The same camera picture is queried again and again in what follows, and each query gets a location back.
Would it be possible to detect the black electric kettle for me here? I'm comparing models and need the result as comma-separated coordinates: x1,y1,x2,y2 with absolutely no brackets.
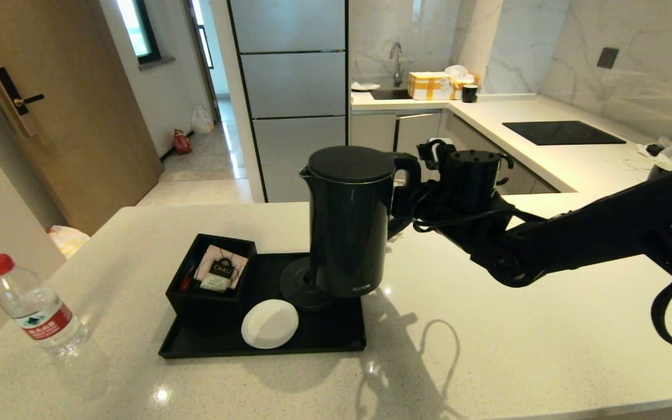
299,146,422,298

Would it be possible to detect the clear red-label water bottle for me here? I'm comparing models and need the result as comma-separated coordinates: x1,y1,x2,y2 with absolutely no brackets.
0,253,91,358

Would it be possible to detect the black round kettle base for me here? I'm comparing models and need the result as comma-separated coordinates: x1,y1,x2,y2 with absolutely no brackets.
279,257,337,312

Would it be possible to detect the beige tea bag sachet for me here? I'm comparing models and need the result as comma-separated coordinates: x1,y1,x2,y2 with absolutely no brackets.
195,244,249,292

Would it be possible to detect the white cabinet door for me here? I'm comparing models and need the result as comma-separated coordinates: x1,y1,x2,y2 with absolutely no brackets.
394,112,444,161
351,112,398,153

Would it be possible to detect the small yellow-taped cardboard box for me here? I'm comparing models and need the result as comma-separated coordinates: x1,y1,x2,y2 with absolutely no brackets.
451,74,481,100

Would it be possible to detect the large yellow-taped cardboard box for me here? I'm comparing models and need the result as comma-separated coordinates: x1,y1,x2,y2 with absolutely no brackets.
408,72,453,100

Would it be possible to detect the black induction cooktop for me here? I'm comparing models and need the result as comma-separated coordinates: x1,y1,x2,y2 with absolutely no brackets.
503,121,628,145

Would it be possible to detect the chrome kitchen faucet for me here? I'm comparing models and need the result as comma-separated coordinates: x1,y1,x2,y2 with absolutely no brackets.
390,42,405,87

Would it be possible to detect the silver refrigerator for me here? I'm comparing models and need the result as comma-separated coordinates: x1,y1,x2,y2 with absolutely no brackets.
228,0,349,204

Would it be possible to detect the crumpled clear plastic packaging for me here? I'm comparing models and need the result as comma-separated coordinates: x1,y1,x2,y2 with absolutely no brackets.
639,137,672,163

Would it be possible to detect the black rectangular serving tray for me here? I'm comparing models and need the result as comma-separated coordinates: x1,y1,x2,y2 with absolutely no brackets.
158,251,367,359

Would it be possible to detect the white round paper coaster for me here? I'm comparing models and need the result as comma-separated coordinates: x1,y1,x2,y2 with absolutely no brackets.
241,299,300,349

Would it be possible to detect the black divided organizer box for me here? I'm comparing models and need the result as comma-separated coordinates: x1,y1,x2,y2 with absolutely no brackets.
166,233,258,328

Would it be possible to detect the black framed window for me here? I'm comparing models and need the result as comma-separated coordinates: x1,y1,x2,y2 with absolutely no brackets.
116,0,162,65

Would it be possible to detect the brown wooden door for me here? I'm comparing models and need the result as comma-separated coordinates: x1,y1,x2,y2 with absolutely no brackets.
0,0,163,237

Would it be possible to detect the white and yellow plastic bag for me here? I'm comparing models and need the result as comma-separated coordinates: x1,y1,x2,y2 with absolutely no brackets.
48,226,90,261

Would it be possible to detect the black and gold door lock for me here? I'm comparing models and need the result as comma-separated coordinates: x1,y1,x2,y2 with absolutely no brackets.
0,66,46,138

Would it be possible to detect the black curved cane handle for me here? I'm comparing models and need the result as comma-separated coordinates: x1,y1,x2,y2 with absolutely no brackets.
496,153,515,187

